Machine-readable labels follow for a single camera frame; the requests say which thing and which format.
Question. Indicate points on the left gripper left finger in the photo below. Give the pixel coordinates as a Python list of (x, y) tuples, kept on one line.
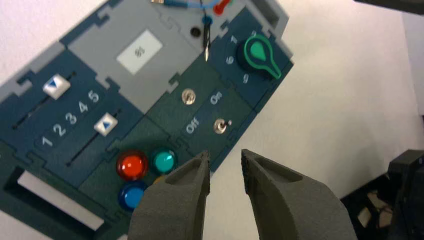
[(172, 205)]

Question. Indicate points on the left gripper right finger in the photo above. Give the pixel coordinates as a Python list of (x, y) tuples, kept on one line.
[(291, 212)]

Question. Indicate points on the silver toggle switch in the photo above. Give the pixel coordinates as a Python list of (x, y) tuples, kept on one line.
[(188, 96), (219, 127)]

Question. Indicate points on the blue grey control box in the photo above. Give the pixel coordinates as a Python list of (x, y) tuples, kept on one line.
[(99, 43)]

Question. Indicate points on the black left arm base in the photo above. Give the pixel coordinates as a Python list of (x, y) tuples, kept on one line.
[(404, 198)]

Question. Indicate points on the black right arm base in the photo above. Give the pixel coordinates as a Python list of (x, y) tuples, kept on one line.
[(391, 5)]

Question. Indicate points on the blue round push button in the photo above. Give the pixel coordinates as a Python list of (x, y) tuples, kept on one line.
[(132, 196)]

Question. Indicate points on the teal round push button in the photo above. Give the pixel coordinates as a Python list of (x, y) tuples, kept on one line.
[(164, 161)]

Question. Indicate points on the red round push button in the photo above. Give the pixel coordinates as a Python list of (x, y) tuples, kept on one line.
[(132, 165)]

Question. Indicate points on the white slider knob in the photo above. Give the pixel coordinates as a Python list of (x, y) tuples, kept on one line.
[(56, 86), (105, 124)]

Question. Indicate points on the white label sticker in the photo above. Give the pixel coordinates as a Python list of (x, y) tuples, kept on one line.
[(139, 51)]

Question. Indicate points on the green black rotary knob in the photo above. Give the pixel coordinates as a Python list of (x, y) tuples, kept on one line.
[(258, 54)]

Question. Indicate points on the black probe plug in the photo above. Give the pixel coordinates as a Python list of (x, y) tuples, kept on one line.
[(207, 39)]

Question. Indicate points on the blue banana socket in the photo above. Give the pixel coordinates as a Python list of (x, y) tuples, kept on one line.
[(207, 20)]

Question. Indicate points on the blue banana plug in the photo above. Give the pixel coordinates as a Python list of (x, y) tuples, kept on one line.
[(174, 2)]

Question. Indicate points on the red banana plug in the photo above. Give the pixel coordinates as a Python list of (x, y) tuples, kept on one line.
[(220, 7)]

